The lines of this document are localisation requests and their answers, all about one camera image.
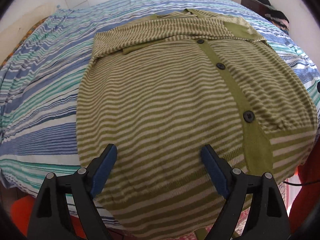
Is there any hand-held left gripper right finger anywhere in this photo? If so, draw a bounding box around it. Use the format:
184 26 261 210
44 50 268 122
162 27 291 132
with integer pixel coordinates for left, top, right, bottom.
201 144 292 240

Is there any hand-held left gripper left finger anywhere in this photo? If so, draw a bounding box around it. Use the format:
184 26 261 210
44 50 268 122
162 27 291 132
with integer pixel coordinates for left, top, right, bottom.
27 143 118 240

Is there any green striped cardigan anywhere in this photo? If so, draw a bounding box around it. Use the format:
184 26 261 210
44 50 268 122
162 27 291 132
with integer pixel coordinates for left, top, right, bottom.
76 9 319 233

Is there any pile of clothes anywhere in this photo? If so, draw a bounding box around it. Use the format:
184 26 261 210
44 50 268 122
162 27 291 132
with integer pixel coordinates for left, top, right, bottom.
255 0 290 34

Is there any orange knit blanket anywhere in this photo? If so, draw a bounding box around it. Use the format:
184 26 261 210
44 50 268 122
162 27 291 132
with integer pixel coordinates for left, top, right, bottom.
10 140 320 240

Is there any blue striped bed sheet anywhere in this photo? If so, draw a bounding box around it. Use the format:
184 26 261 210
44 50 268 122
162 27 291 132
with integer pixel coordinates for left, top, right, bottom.
0 0 320 228

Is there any orange floral sheet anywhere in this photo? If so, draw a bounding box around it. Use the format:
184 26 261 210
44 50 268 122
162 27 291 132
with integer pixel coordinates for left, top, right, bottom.
0 21 48 65

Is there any dark wooden nightstand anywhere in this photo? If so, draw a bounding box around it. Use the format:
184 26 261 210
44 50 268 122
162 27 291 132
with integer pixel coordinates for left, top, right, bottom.
240 0 268 18

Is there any cream headboard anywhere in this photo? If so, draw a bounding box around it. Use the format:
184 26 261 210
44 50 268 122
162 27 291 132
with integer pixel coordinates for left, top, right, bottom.
0 2 60 63

